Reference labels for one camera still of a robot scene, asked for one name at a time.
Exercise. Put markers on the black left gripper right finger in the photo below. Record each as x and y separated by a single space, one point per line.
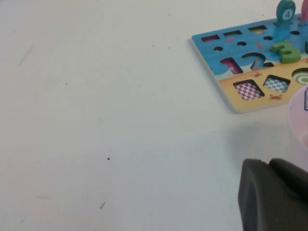
291 173

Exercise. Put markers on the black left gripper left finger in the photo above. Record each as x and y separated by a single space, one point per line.
264 204

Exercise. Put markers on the pink plastic bowl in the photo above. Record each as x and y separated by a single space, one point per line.
296 120

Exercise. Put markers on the colourful wooden puzzle board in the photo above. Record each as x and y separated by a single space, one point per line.
255 104

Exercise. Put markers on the teal fish piece number 4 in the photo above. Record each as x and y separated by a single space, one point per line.
286 15

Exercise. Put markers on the pink fish piece number 5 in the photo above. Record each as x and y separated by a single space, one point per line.
305 10

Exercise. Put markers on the green wooden number 3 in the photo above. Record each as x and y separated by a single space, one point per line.
290 55

